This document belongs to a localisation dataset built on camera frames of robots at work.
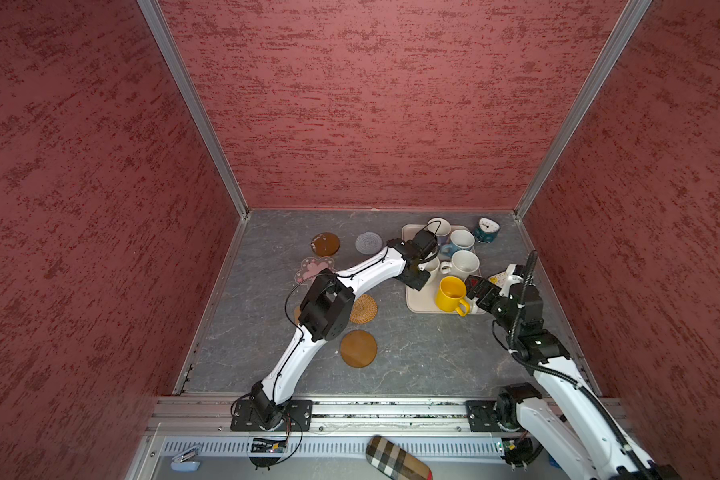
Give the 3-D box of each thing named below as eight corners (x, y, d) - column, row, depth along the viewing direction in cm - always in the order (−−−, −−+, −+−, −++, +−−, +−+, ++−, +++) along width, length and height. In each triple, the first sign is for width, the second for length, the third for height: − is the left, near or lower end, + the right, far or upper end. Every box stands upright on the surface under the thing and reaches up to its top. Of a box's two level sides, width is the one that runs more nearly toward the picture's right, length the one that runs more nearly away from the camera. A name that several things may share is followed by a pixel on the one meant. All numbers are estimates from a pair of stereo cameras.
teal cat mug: (475, 244, 113) (479, 236, 109) (469, 226, 120) (473, 217, 115) (499, 244, 113) (503, 236, 109) (492, 226, 120) (496, 217, 116)
